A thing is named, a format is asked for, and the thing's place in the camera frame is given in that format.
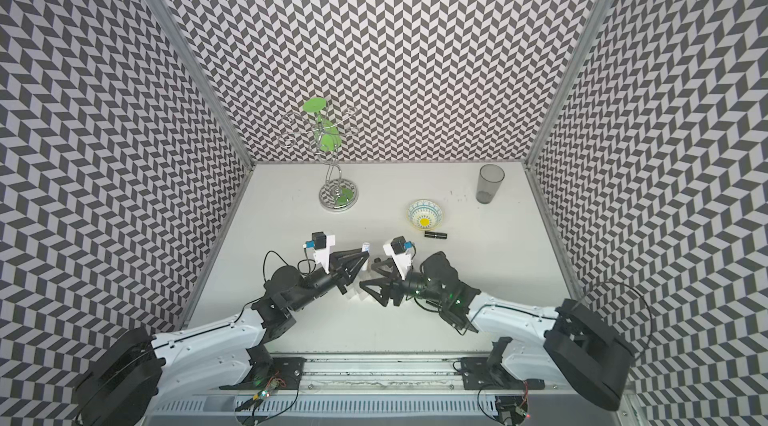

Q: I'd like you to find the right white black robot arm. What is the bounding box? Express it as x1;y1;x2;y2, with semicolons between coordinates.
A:
359;252;637;412

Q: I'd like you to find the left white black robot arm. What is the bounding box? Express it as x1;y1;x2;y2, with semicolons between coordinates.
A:
73;249;370;425

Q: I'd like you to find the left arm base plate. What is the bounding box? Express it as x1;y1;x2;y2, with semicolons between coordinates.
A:
220;345;306;390

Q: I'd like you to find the clear acrylic lipstick organizer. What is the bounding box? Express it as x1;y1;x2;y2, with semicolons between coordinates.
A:
351;258;413;307

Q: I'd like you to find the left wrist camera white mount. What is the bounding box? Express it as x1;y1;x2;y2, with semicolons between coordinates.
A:
304;232;336;274

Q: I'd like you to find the black lipstick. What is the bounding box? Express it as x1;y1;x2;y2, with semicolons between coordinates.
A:
424;231;448;240

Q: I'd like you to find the aluminium front rail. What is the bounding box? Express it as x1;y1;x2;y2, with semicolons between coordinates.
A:
155;353;637;398

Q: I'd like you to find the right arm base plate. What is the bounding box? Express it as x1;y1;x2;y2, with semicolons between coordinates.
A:
454;337;545;391

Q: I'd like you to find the chrome stand with green discs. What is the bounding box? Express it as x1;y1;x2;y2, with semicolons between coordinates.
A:
285;96;359;213

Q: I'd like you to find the grey ribbed drinking glass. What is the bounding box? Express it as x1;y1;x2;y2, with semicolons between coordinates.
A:
475;164;505;205

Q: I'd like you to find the yellow blue patterned bowl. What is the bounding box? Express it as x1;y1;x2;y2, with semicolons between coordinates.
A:
407;199;444;231

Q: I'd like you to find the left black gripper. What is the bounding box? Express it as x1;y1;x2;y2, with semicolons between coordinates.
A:
290;248;369;313

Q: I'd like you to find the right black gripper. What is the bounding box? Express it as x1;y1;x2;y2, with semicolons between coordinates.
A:
360;259;447;308

